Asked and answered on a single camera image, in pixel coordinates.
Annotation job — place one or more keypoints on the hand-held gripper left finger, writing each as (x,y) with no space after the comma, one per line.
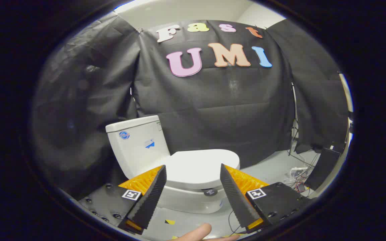
(149,197)

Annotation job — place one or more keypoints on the white toilet lid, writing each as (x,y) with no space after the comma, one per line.
(196,167)

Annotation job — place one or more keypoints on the black backdrop cloth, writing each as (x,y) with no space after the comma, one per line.
(213,110)

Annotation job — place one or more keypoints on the white toilet bowl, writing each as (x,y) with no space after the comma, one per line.
(186,202)

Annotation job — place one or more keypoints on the black flat panel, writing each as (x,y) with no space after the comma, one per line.
(323,167)

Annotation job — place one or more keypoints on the small black round disc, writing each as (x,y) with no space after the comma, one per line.
(209,192)

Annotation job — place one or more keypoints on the yellow black tape piece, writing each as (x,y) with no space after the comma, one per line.
(170,222)

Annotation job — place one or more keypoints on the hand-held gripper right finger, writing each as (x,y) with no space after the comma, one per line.
(235,197)

